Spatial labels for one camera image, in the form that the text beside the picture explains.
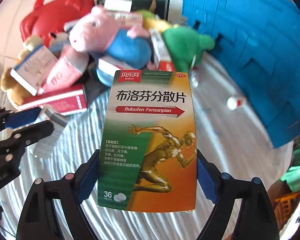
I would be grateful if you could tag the pink tissue pack on table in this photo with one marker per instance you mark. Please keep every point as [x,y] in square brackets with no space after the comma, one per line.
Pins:
[68,69]

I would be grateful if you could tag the magenta white medicine box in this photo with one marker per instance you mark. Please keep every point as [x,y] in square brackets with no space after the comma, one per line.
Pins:
[66,101]

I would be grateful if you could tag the red white medicine box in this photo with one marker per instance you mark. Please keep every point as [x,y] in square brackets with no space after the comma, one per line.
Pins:
[161,56]

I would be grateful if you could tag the red plastic toy bag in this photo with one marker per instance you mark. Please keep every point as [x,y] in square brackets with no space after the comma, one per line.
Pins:
[49,18]

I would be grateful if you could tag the pink pig plush blue body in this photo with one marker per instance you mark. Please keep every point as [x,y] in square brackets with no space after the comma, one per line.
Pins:
[111,46]

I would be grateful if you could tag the blue plastic storage crate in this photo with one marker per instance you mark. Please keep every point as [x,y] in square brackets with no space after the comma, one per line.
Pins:
[258,43]

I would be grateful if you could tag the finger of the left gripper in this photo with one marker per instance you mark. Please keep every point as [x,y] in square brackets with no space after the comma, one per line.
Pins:
[13,148]
[13,120]

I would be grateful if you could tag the green orange ibuprofen box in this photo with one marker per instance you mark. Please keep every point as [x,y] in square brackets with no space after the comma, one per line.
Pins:
[148,154]

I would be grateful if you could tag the small clear vial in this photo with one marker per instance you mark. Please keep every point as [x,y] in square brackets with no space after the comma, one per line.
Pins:
[194,77]

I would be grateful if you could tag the white small bottle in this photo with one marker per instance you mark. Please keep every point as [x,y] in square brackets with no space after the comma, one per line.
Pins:
[235,102]

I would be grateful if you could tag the dark green gift box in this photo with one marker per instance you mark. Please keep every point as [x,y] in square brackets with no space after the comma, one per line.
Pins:
[157,7]

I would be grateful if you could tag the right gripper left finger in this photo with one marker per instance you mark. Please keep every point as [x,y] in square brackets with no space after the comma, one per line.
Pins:
[38,218]

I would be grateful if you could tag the brown teddy bear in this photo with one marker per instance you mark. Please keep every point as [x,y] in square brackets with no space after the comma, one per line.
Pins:
[16,93]

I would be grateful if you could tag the blue white medicine box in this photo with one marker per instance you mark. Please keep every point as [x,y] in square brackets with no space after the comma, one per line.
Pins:
[34,69]

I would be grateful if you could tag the green and yellow plush toy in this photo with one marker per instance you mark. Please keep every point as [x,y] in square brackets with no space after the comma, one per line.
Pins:
[184,44]

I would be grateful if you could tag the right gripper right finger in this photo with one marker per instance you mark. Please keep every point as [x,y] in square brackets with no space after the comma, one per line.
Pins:
[256,218]

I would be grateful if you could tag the silver grey small box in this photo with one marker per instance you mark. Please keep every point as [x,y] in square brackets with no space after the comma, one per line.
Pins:
[44,147]

